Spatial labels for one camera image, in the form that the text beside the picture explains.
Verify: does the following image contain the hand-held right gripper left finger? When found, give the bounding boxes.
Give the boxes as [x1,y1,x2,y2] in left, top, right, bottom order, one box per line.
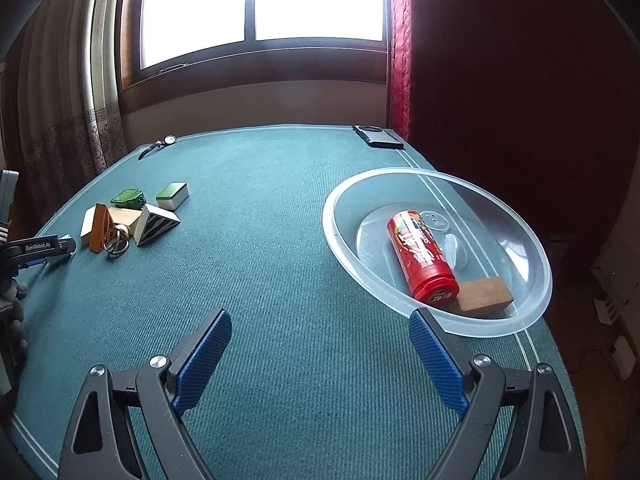
[57,307,233,480]

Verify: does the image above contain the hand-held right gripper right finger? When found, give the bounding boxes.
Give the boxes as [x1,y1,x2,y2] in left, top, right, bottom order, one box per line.
[408,307,587,480]

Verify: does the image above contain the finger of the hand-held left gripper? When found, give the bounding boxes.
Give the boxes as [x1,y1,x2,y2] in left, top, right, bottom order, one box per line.
[10,234,77,267]

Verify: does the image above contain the orange block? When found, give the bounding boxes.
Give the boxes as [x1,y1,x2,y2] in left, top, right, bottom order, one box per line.
[89,202,118,252]

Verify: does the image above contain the light wooden block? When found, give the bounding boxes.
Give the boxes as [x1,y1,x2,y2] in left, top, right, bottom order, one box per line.
[107,206,146,236]

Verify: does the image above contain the red can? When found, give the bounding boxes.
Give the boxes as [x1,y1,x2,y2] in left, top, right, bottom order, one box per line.
[386,211,460,307]

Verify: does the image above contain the striped triangular block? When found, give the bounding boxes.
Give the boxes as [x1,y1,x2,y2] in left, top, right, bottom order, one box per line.
[134,204,181,247]

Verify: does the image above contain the green and white block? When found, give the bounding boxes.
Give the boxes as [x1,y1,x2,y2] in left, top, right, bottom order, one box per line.
[155,182,191,210]

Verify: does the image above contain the clear plastic bowl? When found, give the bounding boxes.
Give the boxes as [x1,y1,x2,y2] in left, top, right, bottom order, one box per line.
[321,167,553,338]

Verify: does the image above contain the person's left hand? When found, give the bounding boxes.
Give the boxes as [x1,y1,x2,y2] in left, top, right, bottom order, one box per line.
[0,280,28,361]

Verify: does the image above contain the brown wooden block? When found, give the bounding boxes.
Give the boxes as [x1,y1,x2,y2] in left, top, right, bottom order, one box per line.
[452,276,515,317]

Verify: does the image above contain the small green lidded box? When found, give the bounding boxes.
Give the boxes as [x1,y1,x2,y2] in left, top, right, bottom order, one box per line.
[110,187,147,209]

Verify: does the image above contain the beige patterned curtain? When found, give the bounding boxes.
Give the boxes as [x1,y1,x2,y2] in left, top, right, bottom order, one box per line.
[0,0,131,181]

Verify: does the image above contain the green table mat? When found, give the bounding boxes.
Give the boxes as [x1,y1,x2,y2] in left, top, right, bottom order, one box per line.
[10,125,586,480]

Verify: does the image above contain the wristwatch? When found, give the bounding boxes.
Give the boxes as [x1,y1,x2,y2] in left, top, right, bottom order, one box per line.
[137,135,177,161]

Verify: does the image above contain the small white box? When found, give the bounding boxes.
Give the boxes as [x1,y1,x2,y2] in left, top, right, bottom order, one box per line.
[611,335,638,378]

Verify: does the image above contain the black smartphone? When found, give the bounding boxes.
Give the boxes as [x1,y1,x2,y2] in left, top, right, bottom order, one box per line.
[352,125,405,150]

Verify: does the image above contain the red quilted curtain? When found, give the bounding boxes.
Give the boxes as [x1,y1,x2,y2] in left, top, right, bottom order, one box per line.
[387,0,636,241]

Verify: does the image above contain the bright window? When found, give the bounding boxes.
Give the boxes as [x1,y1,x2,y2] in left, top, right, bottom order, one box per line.
[120,0,391,91]

